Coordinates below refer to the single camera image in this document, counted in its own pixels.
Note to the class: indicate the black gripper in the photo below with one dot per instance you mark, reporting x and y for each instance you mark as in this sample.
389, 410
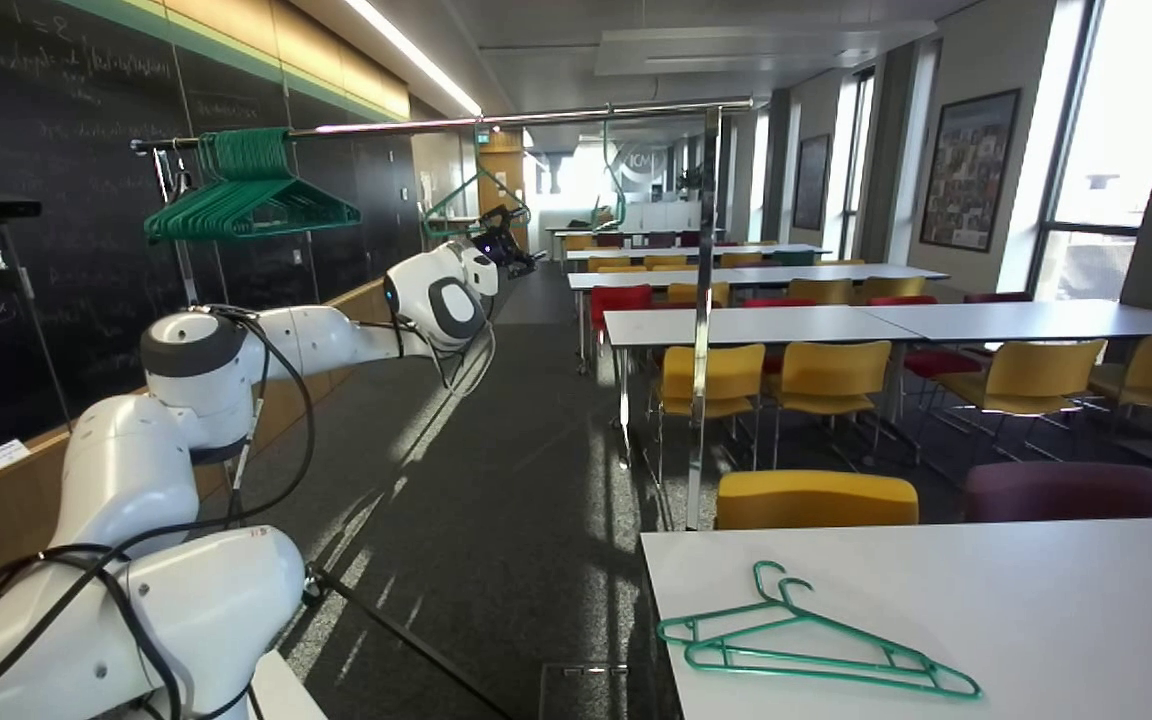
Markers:
497, 243

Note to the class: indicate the green hanger picked from table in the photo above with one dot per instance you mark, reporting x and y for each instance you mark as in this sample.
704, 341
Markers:
473, 199

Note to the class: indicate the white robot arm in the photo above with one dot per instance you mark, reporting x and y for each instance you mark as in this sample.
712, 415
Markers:
145, 605

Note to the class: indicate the yellow chair near rack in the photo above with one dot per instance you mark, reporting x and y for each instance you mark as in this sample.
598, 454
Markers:
815, 496

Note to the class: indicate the bunch of green hangers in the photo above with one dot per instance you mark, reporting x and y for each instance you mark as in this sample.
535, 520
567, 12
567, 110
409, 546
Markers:
251, 194

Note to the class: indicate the yellow chair front left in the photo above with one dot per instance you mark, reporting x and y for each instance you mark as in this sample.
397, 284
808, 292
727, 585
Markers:
709, 384

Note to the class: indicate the long white left table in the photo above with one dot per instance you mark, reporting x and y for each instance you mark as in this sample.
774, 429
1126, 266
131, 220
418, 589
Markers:
878, 322

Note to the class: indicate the green hangers on table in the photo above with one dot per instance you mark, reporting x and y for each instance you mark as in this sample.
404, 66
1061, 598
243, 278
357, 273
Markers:
776, 633

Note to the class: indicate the purple chair right of table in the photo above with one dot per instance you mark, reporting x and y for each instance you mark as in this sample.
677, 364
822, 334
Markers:
1057, 491

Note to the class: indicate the white table with hangers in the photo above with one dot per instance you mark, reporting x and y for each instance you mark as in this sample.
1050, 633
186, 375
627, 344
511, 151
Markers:
1052, 623

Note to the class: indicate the framed wall picture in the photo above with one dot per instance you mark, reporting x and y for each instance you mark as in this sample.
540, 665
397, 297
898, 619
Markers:
966, 172

